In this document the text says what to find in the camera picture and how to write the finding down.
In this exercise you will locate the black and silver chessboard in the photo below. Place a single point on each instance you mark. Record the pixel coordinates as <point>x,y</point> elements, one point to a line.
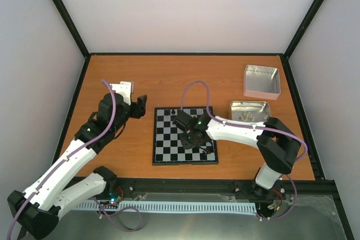
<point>167,147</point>

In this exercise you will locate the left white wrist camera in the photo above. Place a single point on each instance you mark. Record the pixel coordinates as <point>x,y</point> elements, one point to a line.
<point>124,88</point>

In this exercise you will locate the light blue cable duct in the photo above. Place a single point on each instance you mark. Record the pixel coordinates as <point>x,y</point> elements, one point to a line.
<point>166,207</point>

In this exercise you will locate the empty silver tin lid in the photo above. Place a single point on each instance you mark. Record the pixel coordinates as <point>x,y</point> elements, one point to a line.
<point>262,82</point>

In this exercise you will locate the black frame rail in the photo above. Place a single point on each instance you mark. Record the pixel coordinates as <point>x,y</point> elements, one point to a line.
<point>242,189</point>

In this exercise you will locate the pile of black chess pieces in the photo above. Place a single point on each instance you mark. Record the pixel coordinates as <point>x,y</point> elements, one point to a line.
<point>206,150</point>

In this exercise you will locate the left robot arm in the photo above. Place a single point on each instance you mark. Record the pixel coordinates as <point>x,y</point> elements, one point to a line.
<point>40,206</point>

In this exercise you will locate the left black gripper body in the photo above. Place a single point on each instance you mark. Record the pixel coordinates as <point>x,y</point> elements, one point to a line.
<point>138,112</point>

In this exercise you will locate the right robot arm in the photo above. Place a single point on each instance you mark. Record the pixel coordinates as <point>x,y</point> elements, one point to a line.
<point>278,146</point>

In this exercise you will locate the small circuit board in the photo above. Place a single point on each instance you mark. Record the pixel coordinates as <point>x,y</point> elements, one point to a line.
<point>116,197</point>

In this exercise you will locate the pile of white chess pieces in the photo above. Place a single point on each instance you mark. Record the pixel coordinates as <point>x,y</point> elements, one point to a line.
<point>253,117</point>

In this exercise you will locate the silver tin with white pieces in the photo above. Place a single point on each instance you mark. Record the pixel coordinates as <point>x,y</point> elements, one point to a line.
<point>237,107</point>

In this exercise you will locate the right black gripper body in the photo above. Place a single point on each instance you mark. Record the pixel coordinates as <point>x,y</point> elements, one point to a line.
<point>190,142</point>

